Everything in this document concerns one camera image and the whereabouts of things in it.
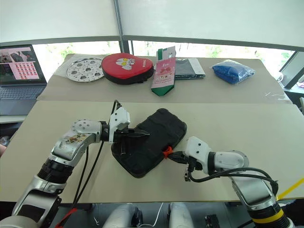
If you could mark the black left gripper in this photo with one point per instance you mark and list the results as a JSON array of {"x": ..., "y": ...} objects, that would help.
[{"x": 122, "y": 136}]

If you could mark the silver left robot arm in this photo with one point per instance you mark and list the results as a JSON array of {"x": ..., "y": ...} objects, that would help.
[{"x": 69, "y": 145}]

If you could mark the pink green retail package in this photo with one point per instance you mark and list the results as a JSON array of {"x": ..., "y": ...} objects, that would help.
[{"x": 164, "y": 76}]

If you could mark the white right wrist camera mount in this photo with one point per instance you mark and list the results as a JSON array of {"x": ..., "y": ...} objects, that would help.
[{"x": 197, "y": 146}]

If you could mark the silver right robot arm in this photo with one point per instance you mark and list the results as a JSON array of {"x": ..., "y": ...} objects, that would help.
[{"x": 251, "y": 187}]

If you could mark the red heart-shaped case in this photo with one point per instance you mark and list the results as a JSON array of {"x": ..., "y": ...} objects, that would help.
[{"x": 126, "y": 69}]

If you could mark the small black bracket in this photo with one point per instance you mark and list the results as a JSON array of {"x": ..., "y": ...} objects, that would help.
[{"x": 211, "y": 221}]

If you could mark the perforated metal steamer plate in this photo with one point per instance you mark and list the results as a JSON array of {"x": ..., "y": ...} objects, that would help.
[{"x": 85, "y": 70}]

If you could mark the orange case latch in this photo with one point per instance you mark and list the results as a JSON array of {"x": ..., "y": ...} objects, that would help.
[{"x": 168, "y": 152}]

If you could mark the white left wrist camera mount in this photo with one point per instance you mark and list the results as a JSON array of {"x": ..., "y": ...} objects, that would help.
[{"x": 118, "y": 116}]

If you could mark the white rounded robot leg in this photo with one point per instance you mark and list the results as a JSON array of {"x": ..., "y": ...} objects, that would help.
[
  {"x": 180, "y": 216},
  {"x": 118, "y": 216}
]

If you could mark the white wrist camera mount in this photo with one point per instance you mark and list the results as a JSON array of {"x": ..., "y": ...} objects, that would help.
[
  {"x": 118, "y": 116},
  {"x": 197, "y": 146}
]

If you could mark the dark framed panel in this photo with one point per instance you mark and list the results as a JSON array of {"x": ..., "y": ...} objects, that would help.
[{"x": 292, "y": 71}]

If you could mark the black plastic tool case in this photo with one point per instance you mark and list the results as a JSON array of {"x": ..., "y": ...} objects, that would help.
[{"x": 154, "y": 133}]

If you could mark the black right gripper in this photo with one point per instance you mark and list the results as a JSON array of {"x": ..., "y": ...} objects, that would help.
[{"x": 191, "y": 166}]

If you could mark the blue bagged bundle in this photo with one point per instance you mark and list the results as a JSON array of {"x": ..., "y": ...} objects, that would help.
[{"x": 232, "y": 71}]

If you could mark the open grey laptop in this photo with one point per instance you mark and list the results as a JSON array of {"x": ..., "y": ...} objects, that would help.
[{"x": 21, "y": 92}]

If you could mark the dark folded cloth package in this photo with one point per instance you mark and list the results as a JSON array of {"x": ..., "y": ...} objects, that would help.
[{"x": 187, "y": 69}]

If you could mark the grey window frame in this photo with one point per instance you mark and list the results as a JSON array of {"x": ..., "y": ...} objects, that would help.
[{"x": 124, "y": 45}]

